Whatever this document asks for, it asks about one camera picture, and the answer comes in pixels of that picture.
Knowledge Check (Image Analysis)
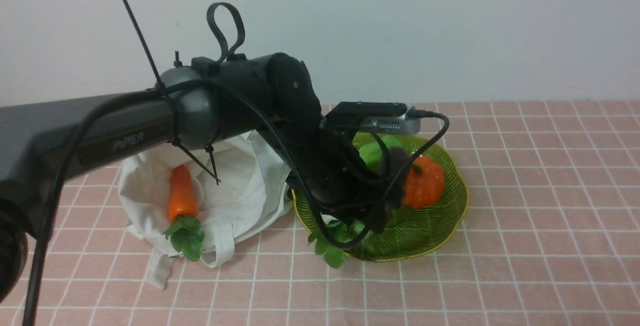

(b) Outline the orange toy pumpkin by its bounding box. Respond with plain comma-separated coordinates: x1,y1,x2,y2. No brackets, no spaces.
402,155,446,210

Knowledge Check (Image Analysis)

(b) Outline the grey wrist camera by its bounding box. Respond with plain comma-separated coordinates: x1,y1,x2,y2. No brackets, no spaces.
322,101,422,136

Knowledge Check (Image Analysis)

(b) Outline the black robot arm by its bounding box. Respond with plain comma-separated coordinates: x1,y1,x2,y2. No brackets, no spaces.
1,53,409,299

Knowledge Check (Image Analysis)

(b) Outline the white toy radish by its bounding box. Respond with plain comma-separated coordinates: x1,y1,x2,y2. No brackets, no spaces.
308,213,366,269

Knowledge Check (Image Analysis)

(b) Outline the orange toy carrot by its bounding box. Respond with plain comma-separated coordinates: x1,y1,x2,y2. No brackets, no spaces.
163,165,205,262

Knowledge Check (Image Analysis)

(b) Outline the black cable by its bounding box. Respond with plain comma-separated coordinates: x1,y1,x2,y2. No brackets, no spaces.
21,79,450,326

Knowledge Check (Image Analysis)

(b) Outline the white canvas tote bag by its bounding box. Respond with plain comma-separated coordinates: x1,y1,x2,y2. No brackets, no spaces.
118,131,291,290

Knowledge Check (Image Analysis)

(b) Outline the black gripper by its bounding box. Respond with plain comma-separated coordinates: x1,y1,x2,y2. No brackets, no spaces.
298,131,408,232

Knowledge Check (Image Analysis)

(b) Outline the green toy cucumber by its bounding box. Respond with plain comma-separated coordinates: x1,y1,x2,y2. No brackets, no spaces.
358,134,409,174

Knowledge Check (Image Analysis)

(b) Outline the green plastic basket plate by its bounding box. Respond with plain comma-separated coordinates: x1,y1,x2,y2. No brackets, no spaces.
288,144,469,269

